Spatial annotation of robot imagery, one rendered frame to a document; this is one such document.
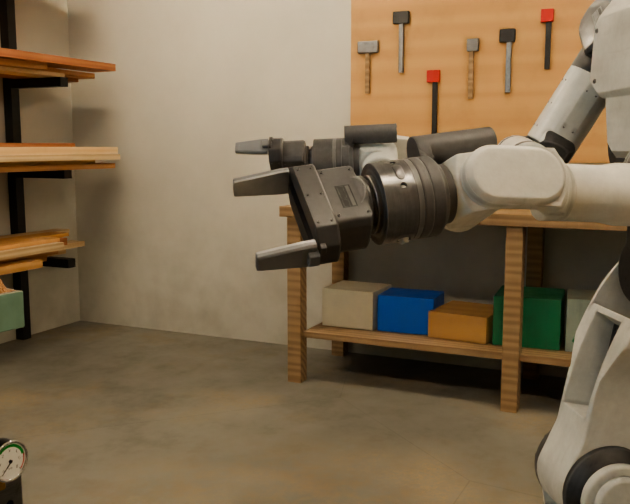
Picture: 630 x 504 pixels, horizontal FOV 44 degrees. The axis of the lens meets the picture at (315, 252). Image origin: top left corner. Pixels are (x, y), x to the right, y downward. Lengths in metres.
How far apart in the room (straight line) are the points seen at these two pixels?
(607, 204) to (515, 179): 0.13
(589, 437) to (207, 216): 3.62
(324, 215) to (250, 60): 3.74
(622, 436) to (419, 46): 3.05
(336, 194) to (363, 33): 3.42
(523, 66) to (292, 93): 1.24
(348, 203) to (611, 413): 0.63
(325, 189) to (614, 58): 0.61
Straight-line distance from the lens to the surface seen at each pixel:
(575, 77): 1.47
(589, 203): 0.91
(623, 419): 1.29
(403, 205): 0.80
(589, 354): 1.34
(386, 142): 1.43
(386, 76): 4.14
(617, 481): 1.26
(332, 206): 0.79
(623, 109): 1.27
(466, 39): 4.04
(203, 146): 4.64
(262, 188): 0.85
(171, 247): 4.82
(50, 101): 5.10
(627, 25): 1.26
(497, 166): 0.84
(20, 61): 4.28
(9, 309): 1.32
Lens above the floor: 1.13
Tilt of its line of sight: 8 degrees down
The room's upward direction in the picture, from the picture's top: straight up
